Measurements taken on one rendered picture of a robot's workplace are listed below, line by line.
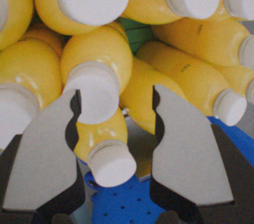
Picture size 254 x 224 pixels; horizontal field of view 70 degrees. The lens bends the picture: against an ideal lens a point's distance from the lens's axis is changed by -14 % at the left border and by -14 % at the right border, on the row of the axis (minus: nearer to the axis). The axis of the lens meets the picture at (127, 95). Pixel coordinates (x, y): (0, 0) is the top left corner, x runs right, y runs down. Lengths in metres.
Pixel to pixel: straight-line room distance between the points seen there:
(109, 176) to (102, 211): 0.18
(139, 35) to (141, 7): 0.19
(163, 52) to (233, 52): 0.12
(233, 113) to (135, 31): 0.21
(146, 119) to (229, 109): 0.09
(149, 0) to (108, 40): 0.05
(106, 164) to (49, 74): 0.08
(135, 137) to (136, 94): 0.15
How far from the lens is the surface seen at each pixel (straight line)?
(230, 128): 0.93
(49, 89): 0.16
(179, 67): 0.28
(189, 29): 0.29
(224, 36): 0.26
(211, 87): 0.25
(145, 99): 0.22
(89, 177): 0.40
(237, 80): 0.30
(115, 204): 0.36
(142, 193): 0.37
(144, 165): 0.32
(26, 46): 0.18
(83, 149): 0.20
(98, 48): 0.16
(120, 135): 0.20
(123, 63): 0.17
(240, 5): 0.20
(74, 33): 0.16
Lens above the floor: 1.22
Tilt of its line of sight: 53 degrees down
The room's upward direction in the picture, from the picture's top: 136 degrees clockwise
